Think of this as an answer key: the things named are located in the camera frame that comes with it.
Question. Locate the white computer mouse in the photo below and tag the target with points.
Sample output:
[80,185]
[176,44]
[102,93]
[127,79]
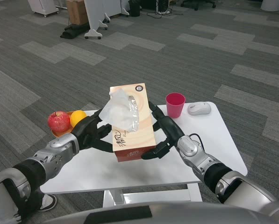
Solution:
[199,108]

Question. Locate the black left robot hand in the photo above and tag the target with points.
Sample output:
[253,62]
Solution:
[87,133]

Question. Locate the white power strip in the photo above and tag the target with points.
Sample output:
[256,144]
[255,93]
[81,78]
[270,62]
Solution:
[164,11]

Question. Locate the orange tissue box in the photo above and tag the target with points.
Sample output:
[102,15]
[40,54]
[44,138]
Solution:
[144,130]

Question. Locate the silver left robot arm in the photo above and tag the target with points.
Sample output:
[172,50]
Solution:
[59,145]

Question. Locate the orange plate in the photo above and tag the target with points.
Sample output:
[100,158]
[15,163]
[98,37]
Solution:
[59,134]

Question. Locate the white wheeled cabinet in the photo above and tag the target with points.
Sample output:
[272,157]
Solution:
[42,5]

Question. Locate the black bag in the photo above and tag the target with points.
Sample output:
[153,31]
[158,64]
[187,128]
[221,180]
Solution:
[71,31]

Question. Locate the yellow orange fruit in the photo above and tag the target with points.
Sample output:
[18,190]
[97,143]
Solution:
[77,117]

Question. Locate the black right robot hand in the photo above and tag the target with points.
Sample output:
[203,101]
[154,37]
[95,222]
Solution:
[172,130]

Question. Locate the white table base frame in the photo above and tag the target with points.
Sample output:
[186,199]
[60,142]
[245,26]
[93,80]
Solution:
[111,198]

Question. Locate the red apple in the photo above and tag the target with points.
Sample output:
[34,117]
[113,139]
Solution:
[58,122]

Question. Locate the black white sneaker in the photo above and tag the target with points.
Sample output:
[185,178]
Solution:
[48,203]

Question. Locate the brown cardboard box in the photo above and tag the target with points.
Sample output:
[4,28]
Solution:
[76,12]

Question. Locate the white round column base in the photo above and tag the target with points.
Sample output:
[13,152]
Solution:
[272,5]

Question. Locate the black office chair base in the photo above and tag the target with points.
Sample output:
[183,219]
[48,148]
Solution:
[196,5]

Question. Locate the pink plastic cup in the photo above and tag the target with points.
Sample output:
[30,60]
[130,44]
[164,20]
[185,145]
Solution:
[175,107]

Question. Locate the black trash bin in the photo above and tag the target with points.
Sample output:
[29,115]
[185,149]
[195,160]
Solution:
[134,9]

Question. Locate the white wheeled partition board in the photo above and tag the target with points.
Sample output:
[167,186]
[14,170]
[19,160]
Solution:
[93,14]

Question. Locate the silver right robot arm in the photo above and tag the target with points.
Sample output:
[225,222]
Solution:
[188,145]

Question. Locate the silver robot chest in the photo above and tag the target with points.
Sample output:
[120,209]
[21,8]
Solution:
[188,214]

